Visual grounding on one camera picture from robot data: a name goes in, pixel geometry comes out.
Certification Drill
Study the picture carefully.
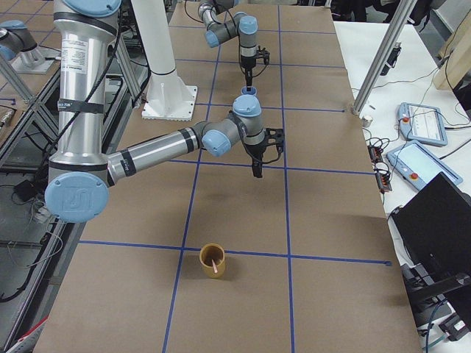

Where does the white camera mast pillar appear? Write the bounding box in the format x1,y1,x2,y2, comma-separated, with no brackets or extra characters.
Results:
131,0,198,121

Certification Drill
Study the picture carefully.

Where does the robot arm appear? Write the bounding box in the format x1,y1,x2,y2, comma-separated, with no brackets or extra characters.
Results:
45,1,269,223
198,1,259,95

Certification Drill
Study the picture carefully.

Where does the black power strip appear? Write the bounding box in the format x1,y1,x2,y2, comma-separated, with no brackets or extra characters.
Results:
367,145,392,194

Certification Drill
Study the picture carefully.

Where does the far teach pendant tablet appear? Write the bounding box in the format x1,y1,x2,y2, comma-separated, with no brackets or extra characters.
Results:
397,102,448,147

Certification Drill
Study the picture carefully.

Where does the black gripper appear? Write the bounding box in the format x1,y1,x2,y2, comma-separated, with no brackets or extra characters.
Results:
239,55,257,91
244,143,267,178

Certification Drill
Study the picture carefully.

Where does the blue plastic cup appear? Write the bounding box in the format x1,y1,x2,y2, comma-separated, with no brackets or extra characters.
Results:
241,86,258,96

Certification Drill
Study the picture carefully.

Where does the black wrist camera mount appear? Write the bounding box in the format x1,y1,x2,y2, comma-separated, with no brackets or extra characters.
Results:
255,46,270,65
265,128,285,154

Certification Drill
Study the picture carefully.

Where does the pink chopstick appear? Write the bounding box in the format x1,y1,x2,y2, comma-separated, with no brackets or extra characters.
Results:
211,259,219,274

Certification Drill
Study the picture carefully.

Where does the near teach pendant tablet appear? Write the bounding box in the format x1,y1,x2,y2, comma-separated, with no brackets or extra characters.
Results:
386,140,463,190

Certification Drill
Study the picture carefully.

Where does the aluminium frame post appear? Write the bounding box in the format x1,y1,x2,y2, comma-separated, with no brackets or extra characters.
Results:
352,0,417,115

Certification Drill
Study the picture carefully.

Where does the teach pendant tablet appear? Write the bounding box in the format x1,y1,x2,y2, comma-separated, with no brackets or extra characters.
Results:
397,102,448,147
386,140,463,190

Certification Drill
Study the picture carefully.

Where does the black laptop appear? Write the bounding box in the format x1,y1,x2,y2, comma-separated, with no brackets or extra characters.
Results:
392,172,470,281

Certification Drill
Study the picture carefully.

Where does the small metal cylinder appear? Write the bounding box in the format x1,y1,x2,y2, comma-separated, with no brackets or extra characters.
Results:
361,115,373,128

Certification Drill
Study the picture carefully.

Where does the bamboo chopstick holder cup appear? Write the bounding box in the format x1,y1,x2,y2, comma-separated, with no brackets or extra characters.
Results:
199,243,226,279

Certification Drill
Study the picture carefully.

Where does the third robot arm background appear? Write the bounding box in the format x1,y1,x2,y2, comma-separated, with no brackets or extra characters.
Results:
1,20,60,74

